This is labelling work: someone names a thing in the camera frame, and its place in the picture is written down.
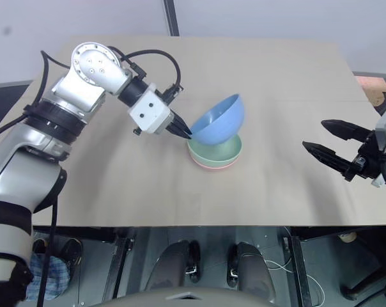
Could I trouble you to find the thin white floor cable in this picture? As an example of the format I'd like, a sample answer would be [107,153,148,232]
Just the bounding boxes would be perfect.
[264,258,327,307]

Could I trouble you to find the black round shoe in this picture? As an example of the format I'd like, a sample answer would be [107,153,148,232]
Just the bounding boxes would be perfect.
[32,237,84,276]

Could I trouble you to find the grey robot torso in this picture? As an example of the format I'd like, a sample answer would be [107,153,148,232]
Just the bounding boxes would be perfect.
[96,284,281,307]

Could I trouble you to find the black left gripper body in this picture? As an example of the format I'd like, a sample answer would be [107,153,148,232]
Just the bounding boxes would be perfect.
[164,109,179,133]

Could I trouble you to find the dark rounded glossy shape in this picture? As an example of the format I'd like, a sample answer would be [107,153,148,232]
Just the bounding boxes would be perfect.
[226,241,277,294]

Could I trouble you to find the black floor bracket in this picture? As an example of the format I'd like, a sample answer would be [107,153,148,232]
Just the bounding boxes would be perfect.
[339,267,386,302]

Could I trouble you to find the blue plaid cloth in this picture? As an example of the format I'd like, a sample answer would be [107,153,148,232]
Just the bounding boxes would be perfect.
[25,251,71,303]

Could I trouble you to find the dark vertical pole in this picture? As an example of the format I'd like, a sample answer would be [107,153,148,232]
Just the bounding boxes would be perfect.
[162,0,181,36]

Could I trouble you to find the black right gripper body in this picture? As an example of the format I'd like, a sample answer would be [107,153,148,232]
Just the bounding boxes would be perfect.
[348,130,386,182]

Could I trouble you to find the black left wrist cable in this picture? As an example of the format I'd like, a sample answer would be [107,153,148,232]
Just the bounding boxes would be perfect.
[111,46,185,104]

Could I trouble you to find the pink bowl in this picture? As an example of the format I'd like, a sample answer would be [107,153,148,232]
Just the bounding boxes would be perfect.
[189,153,242,171]

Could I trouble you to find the green bowl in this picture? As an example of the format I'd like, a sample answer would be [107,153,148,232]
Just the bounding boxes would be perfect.
[186,134,243,164]

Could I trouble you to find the blue bowl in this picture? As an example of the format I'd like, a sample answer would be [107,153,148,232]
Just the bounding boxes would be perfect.
[189,93,246,146]

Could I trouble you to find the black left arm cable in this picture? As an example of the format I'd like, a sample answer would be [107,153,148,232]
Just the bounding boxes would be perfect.
[0,49,72,307]

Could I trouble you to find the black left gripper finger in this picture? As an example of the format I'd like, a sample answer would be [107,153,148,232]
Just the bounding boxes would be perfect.
[172,111,194,136]
[166,125,191,140]

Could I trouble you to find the beige tape roll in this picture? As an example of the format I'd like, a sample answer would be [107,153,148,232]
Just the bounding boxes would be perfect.
[337,230,358,244]

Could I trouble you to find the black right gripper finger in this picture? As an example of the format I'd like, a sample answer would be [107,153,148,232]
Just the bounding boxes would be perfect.
[320,119,373,141]
[302,141,354,182]

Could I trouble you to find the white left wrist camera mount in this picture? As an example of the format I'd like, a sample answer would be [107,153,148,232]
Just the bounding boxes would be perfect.
[127,84,174,134]

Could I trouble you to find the brown cardboard box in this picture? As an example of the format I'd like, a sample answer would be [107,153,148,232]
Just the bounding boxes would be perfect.
[355,75,386,107]

